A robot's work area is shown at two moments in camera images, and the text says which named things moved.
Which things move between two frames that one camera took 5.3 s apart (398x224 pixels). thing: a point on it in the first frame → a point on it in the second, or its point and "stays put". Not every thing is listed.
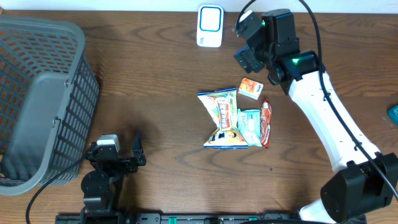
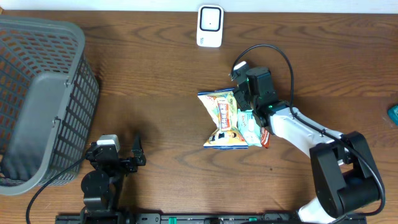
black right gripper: (245, 57) → (240, 101)
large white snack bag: (222, 104) stays put
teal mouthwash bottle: (393, 114) stays put
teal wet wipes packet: (249, 125) stays put
